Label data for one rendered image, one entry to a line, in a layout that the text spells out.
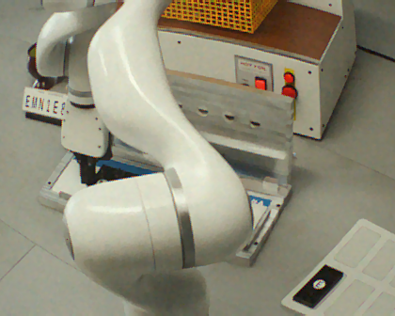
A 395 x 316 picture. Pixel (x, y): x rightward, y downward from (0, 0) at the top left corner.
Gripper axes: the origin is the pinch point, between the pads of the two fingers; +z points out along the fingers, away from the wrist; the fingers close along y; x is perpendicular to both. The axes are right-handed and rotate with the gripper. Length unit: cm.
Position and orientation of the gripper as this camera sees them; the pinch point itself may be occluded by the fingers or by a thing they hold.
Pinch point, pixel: (87, 172)
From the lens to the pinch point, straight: 201.3
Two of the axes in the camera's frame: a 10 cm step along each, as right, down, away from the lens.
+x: 4.1, -4.2, 8.1
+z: -0.4, 8.8, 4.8
